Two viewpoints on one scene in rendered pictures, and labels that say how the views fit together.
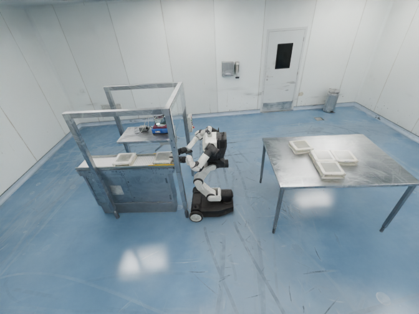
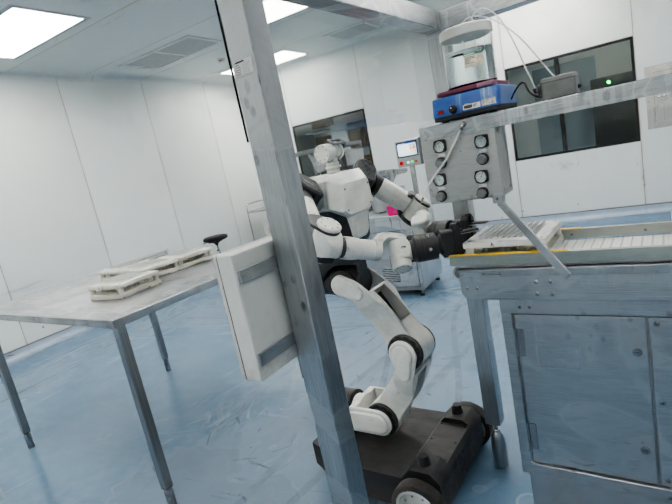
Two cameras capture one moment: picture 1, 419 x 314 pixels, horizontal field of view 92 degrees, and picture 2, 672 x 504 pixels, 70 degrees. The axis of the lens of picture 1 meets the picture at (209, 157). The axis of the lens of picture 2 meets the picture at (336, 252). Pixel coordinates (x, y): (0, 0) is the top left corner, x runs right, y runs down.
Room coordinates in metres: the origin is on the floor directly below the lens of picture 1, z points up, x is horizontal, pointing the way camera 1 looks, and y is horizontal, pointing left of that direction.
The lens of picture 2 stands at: (3.79, 0.92, 1.34)
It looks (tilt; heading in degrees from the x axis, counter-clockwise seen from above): 11 degrees down; 212
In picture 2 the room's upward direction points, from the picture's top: 12 degrees counter-clockwise
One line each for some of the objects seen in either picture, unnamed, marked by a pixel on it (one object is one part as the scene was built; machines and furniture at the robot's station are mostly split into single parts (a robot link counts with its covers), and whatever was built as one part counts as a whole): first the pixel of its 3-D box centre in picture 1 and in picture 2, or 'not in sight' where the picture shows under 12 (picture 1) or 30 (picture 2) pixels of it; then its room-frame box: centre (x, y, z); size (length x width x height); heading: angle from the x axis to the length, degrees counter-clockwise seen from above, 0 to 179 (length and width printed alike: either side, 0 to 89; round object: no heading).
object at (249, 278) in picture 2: (190, 123); (266, 305); (3.07, 0.27, 1.08); 0.17 x 0.06 x 0.26; 176
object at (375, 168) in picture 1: (327, 157); (130, 283); (2.12, -1.55, 0.88); 1.50 x 1.10 x 0.04; 86
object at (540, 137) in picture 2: not in sight; (569, 103); (-2.87, 0.43, 1.43); 1.38 x 0.01 x 1.16; 90
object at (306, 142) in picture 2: not in sight; (333, 153); (-2.84, -2.94, 1.43); 1.32 x 0.01 x 1.11; 90
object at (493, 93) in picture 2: (161, 127); (474, 102); (2.27, 0.55, 1.42); 0.21 x 0.20 x 0.09; 176
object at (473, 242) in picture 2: (163, 157); (513, 234); (2.24, 0.61, 1.00); 0.25 x 0.24 x 0.02; 175
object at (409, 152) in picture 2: not in sight; (412, 173); (-0.45, -0.75, 1.07); 0.23 x 0.10 x 0.62; 90
